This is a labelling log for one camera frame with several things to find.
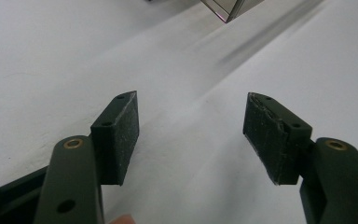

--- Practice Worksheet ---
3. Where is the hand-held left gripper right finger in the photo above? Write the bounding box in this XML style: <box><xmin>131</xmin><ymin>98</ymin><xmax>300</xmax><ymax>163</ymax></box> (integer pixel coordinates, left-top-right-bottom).
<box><xmin>242</xmin><ymin>91</ymin><xmax>313</xmax><ymax>186</ymax></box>

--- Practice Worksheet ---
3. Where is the white table mat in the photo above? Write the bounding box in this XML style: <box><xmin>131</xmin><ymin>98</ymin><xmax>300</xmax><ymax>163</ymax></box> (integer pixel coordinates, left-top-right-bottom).
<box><xmin>0</xmin><ymin>0</ymin><xmax>358</xmax><ymax>224</ymax></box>

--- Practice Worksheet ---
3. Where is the smoky clear drawer box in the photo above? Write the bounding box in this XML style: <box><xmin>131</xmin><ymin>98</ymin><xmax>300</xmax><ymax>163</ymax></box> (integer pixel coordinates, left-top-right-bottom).
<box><xmin>200</xmin><ymin>0</ymin><xmax>265</xmax><ymax>24</ymax></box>

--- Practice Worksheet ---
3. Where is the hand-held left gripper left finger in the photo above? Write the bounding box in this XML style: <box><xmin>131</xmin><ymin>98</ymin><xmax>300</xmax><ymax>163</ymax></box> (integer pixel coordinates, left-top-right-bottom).
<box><xmin>89</xmin><ymin>91</ymin><xmax>140</xmax><ymax>187</ymax></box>

